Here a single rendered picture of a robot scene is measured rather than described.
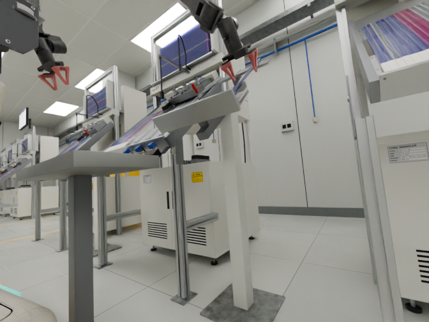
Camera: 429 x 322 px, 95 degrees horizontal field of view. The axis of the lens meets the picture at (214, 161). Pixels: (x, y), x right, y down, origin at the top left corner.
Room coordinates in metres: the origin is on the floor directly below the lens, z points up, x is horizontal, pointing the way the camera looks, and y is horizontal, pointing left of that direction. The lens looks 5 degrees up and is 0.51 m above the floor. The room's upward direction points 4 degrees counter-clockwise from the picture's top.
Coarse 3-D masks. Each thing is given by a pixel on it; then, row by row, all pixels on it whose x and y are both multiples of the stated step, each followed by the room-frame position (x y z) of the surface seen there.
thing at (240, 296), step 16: (224, 128) 0.81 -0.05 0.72; (224, 144) 0.81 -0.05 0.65; (224, 160) 0.82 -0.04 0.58; (240, 160) 0.83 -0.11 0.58; (224, 176) 0.82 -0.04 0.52; (240, 176) 0.81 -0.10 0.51; (240, 192) 0.81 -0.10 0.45; (240, 208) 0.80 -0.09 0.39; (240, 224) 0.79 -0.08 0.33; (240, 240) 0.79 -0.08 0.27; (240, 256) 0.79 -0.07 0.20; (240, 272) 0.80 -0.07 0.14; (240, 288) 0.80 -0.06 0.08; (224, 304) 0.84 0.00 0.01; (240, 304) 0.80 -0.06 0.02; (256, 304) 0.82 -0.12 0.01; (272, 304) 0.81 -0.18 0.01; (224, 320) 0.75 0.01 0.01; (240, 320) 0.74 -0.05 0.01; (256, 320) 0.74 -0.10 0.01; (272, 320) 0.73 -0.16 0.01
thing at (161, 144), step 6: (156, 138) 0.93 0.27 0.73; (162, 138) 0.92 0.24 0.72; (132, 144) 1.05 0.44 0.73; (138, 144) 1.03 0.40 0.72; (144, 144) 1.01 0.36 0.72; (156, 144) 0.97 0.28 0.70; (162, 144) 0.95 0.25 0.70; (168, 144) 0.94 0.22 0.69; (114, 150) 1.16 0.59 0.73; (120, 150) 1.14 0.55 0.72; (132, 150) 1.09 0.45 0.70; (144, 150) 1.05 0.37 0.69
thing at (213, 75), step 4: (212, 72) 1.31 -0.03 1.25; (216, 72) 1.33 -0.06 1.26; (204, 76) 1.33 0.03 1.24; (208, 76) 1.30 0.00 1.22; (212, 76) 1.29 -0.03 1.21; (216, 76) 1.33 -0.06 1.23; (192, 80) 1.45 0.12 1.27; (200, 80) 1.35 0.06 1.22; (212, 80) 1.32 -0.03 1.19; (176, 88) 1.54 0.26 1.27; (168, 92) 1.60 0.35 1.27; (172, 92) 1.51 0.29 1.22; (168, 96) 1.56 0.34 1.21
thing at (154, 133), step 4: (156, 128) 1.17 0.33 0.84; (144, 132) 1.24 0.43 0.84; (148, 132) 1.19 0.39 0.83; (152, 132) 1.14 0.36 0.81; (156, 132) 1.10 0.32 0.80; (160, 132) 1.06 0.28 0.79; (140, 136) 1.21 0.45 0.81; (144, 136) 1.16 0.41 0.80; (148, 136) 1.12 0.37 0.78; (152, 136) 1.08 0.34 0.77; (156, 136) 1.04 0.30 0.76; (136, 140) 1.18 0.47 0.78; (140, 140) 1.13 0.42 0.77; (144, 140) 1.06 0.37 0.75; (128, 144) 1.19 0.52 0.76
